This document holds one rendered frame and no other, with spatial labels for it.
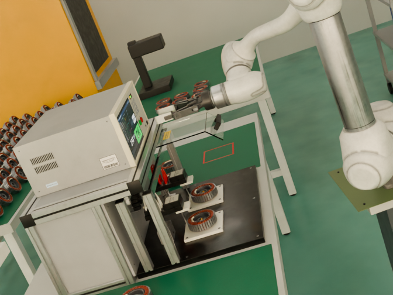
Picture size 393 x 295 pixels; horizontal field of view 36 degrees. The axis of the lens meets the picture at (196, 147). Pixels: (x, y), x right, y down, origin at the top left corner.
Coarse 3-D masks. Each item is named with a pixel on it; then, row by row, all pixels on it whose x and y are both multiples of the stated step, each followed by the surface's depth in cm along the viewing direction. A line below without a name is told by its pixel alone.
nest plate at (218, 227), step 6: (222, 210) 236; (216, 216) 234; (222, 216) 232; (216, 222) 229; (222, 222) 227; (186, 228) 233; (210, 228) 226; (216, 228) 224; (222, 228) 223; (186, 234) 229; (192, 234) 227; (198, 234) 225; (204, 234) 224; (210, 234) 224; (186, 240) 225; (192, 240) 225
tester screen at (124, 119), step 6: (126, 102) 229; (126, 108) 226; (120, 114) 216; (126, 114) 224; (132, 114) 232; (120, 120) 214; (126, 120) 221; (120, 126) 211; (126, 126) 218; (126, 132) 216; (132, 132) 224; (126, 138) 214; (138, 144) 227
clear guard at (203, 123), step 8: (184, 120) 263; (192, 120) 258; (200, 120) 255; (208, 120) 253; (168, 128) 260; (176, 128) 256; (184, 128) 252; (192, 128) 248; (200, 128) 245; (208, 128) 244; (160, 136) 253; (176, 136) 246; (184, 136) 242; (216, 136) 240; (160, 144) 244
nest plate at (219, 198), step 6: (216, 186) 259; (222, 186) 257; (222, 192) 252; (216, 198) 248; (222, 198) 246; (192, 204) 251; (198, 204) 249; (204, 204) 247; (210, 204) 246; (192, 210) 248
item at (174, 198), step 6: (168, 198) 229; (174, 198) 227; (180, 198) 227; (168, 204) 225; (174, 204) 225; (180, 204) 225; (186, 204) 229; (162, 210) 226; (168, 210) 225; (174, 210) 225; (180, 210) 225; (186, 210) 226; (150, 216) 227
